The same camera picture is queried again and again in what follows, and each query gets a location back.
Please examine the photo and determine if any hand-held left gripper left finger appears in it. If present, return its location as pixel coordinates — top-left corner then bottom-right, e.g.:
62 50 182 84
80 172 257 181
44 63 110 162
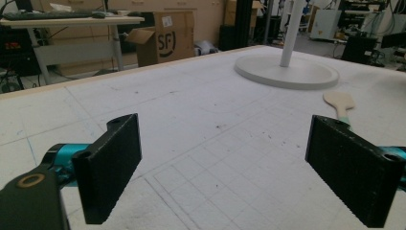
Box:
46 112 143 225

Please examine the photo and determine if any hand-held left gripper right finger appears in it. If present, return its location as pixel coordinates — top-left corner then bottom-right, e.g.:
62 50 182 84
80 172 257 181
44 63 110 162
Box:
304 114 406 229

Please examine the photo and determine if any wooden spatula with green handle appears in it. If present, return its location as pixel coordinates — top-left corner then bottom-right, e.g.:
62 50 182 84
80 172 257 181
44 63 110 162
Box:
323 91 356 128

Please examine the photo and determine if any white round stand base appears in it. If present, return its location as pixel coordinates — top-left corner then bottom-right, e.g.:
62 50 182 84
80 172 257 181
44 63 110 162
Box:
234 0 340 91

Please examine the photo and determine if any black equipment box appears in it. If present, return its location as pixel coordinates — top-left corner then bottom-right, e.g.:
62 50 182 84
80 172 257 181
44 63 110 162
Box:
341 34 379 65

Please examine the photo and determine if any light wooden desk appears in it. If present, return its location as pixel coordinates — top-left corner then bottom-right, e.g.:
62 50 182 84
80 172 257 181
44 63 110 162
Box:
0 14 146 86

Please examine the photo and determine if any brown cardboard box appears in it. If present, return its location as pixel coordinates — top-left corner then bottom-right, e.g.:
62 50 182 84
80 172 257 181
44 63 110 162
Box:
124 11 196 68

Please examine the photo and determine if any white cabinet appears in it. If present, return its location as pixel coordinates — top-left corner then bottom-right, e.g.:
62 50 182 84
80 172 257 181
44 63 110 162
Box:
309 9 343 41

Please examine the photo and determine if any black keyboard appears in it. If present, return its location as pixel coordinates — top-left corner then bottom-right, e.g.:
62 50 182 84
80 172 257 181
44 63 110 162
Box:
2 11 96 22

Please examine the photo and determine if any black column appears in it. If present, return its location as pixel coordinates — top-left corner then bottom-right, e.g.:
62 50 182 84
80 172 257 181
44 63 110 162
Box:
218 0 255 52

